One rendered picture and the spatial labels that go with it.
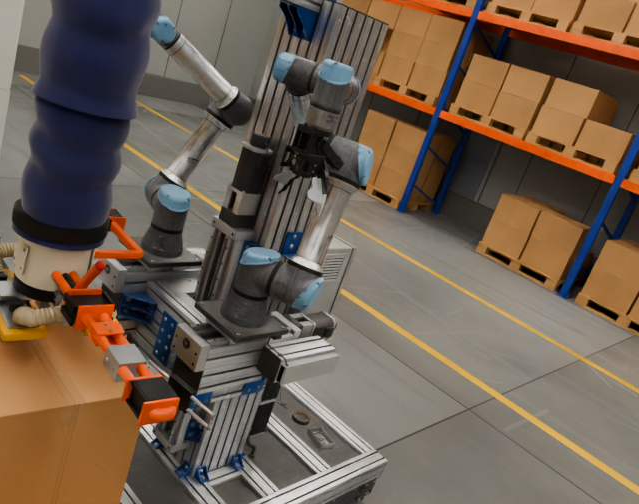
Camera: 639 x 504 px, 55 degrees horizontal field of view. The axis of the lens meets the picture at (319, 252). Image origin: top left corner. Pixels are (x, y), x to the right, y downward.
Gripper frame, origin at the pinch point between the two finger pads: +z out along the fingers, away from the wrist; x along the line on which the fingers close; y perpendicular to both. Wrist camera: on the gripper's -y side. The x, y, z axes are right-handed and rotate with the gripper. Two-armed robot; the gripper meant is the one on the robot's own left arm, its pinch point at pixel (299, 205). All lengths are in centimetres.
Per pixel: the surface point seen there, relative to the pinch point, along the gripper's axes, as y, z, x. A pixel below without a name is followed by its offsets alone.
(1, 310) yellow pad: 52, 44, -35
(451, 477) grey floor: -184, 152, 4
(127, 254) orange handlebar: 17, 33, -41
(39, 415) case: 49, 59, -12
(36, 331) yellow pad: 47, 45, -25
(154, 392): 46, 31, 20
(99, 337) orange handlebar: 45, 33, -2
